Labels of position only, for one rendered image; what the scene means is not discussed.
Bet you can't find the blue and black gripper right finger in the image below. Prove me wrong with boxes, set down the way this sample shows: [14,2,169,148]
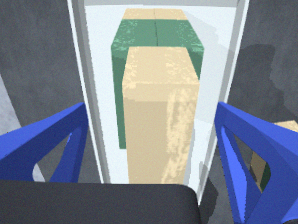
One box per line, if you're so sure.
[214,102,298,224]

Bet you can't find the white tray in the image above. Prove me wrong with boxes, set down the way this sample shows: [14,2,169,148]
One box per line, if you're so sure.
[68,0,249,205]

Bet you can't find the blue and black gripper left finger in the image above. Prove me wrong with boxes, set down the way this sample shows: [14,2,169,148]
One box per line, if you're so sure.
[0,102,89,183]

